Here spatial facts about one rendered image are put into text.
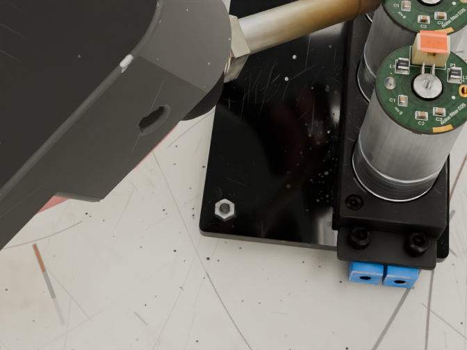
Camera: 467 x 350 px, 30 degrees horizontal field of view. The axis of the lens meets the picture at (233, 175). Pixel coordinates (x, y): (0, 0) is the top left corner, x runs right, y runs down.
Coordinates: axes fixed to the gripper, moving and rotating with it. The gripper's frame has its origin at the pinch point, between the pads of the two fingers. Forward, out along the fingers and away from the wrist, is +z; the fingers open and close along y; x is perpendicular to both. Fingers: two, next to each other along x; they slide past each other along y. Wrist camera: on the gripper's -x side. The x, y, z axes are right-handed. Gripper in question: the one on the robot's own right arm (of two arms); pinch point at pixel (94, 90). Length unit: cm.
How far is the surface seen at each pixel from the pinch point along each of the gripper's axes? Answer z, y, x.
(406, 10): 7.5, -0.7, -5.7
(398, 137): 7.1, -3.0, -3.3
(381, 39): 8.4, -0.5, -4.8
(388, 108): 6.4, -2.5, -3.6
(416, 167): 8.3, -3.6, -3.1
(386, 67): 6.8, -1.6, -4.3
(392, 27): 7.7, -0.7, -5.2
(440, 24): 7.7, -1.5, -6.0
